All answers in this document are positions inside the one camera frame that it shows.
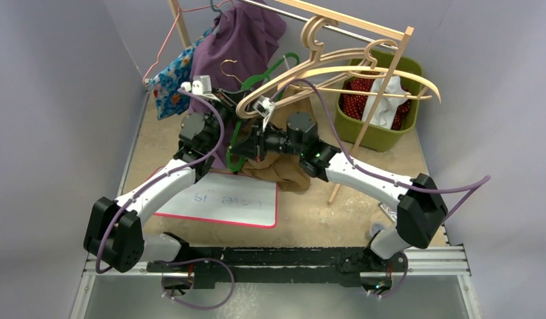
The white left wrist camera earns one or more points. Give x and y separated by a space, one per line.
200 86

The small blue round lid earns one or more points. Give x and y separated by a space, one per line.
376 228

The marker pen pack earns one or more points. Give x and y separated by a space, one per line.
392 215

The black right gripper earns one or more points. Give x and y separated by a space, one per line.
259 143

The green plastic bin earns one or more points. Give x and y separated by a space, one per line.
378 138

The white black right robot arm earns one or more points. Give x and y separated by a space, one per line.
419 207

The tan garment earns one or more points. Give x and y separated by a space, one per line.
283 169

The red polka dot skirt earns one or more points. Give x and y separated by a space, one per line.
352 105

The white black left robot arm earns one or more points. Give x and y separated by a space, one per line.
115 228

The pink-framed whiteboard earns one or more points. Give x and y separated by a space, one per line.
228 199

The white garment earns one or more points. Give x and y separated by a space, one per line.
386 110

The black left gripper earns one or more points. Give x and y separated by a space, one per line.
230 101

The blue floral garment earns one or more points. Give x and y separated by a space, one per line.
165 84

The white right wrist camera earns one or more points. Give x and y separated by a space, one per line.
264 106

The purple garment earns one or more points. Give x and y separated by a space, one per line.
247 39

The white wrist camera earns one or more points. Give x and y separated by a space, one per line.
264 106
200 86

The green plastic hanger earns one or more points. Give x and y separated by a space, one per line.
247 84

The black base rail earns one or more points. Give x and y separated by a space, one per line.
350 267

